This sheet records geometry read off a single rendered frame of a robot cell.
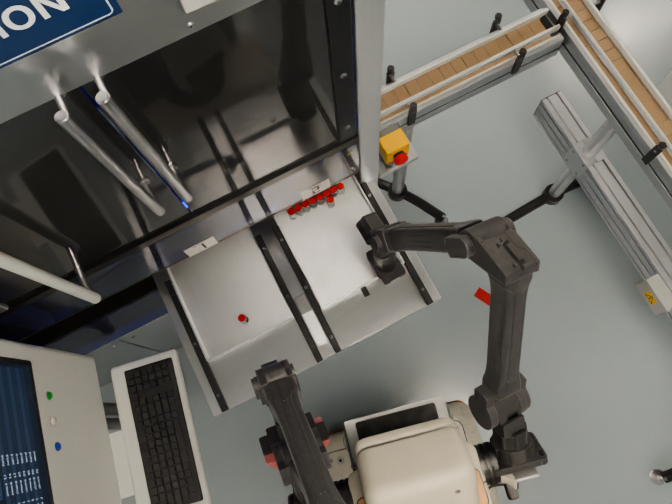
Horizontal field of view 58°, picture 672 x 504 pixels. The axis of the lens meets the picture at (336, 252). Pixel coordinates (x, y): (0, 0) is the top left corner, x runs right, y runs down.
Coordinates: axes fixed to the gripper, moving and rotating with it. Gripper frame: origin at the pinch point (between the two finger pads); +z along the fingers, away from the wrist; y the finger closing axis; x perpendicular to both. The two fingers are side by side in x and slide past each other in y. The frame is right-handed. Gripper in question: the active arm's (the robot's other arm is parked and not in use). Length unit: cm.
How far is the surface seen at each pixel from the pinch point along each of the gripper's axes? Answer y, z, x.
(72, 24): 16, -103, 31
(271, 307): 8.4, 2.0, 32.5
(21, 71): 17, -99, 40
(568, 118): 28, 34, -89
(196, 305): 19, 1, 51
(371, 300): -3.5, 3.9, 7.2
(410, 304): -9.7, 4.7, -1.7
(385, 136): 29.5, -15.1, -17.3
